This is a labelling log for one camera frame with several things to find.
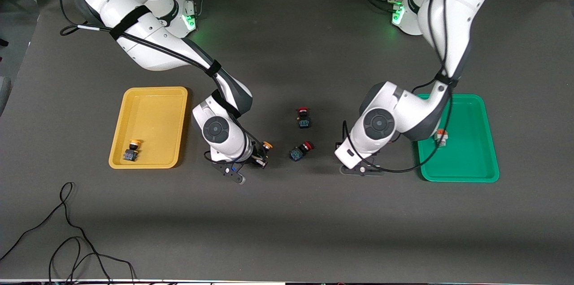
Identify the red push button switch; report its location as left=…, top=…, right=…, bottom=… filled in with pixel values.
left=296, top=106, right=312, bottom=129
left=290, top=141, right=313, bottom=162

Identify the green plastic tray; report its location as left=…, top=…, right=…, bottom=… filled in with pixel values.
left=415, top=93, right=500, bottom=183

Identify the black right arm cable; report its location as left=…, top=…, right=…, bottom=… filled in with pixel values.
left=59, top=0, right=270, bottom=164

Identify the yellow plastic tray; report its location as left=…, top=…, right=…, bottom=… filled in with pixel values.
left=109, top=87, right=189, bottom=170

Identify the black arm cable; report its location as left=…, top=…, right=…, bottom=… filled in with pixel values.
left=342, top=0, right=454, bottom=173
left=59, top=0, right=270, bottom=164

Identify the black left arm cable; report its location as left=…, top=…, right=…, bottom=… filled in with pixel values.
left=342, top=0, right=454, bottom=173

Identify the loose thin black cable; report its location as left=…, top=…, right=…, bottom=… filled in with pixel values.
left=0, top=182, right=137, bottom=285

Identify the dark grey table mat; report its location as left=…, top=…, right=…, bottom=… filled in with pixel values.
left=0, top=0, right=574, bottom=283

